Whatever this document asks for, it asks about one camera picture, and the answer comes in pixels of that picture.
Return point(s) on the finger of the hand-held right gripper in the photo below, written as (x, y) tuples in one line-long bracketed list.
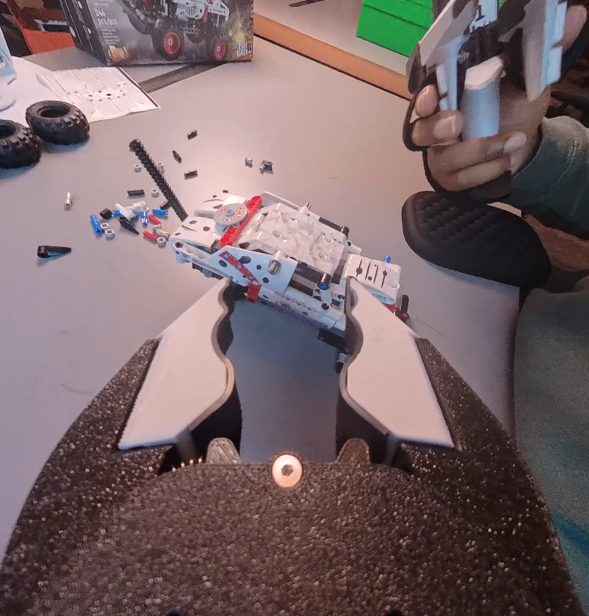
[(545, 43), (458, 29)]

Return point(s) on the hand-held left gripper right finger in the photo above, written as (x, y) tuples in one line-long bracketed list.
[(400, 385)]

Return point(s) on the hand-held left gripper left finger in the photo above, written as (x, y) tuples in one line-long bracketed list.
[(174, 385)]

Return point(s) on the white lego vehicle model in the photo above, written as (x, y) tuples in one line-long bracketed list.
[(285, 245)]

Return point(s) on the person's right forearm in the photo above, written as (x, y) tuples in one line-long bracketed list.
[(564, 173)]

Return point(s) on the cluster of small lego pieces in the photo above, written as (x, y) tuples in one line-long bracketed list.
[(136, 219)]

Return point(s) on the black and blue lego connector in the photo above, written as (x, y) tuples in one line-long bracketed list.
[(54, 252)]

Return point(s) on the lego set box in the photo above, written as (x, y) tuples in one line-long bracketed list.
[(160, 29)]

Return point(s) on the lego sticker sheet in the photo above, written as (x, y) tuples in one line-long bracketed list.
[(97, 91)]

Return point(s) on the person's right hand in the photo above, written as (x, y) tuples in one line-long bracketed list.
[(477, 162)]

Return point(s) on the green plastic bin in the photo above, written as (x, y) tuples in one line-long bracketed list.
[(396, 24)]

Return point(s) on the black wrist rest pad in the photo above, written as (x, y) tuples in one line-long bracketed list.
[(477, 236)]

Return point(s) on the person's green sweatshirt torso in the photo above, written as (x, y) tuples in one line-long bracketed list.
[(564, 433)]

